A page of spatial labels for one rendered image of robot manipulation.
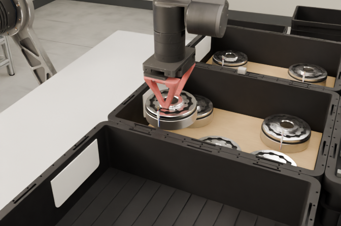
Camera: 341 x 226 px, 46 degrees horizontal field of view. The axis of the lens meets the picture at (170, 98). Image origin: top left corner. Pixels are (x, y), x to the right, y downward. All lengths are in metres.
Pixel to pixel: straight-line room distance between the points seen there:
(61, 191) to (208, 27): 0.36
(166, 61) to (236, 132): 0.28
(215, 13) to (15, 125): 0.76
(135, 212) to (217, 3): 0.38
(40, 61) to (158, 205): 1.08
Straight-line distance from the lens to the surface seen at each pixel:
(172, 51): 0.70
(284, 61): 1.22
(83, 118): 1.21
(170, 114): 0.75
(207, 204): 0.73
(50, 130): 1.18
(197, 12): 0.66
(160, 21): 0.69
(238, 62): 1.16
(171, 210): 0.72
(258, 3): 4.08
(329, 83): 1.18
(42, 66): 1.69
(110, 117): 0.77
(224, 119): 0.95
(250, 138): 0.89
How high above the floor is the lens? 1.34
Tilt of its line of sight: 30 degrees down
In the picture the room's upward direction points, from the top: straight up
